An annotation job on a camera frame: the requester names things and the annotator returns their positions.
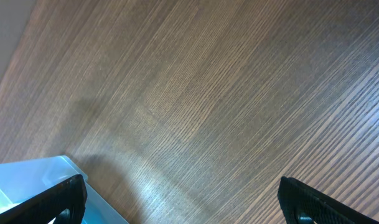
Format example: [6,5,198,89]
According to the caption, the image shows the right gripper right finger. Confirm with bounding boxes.
[278,176,377,224]

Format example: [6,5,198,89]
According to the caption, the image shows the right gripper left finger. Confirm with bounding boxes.
[0,174,87,224]

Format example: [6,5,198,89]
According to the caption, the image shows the clear plastic storage container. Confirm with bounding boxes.
[0,156,128,224]

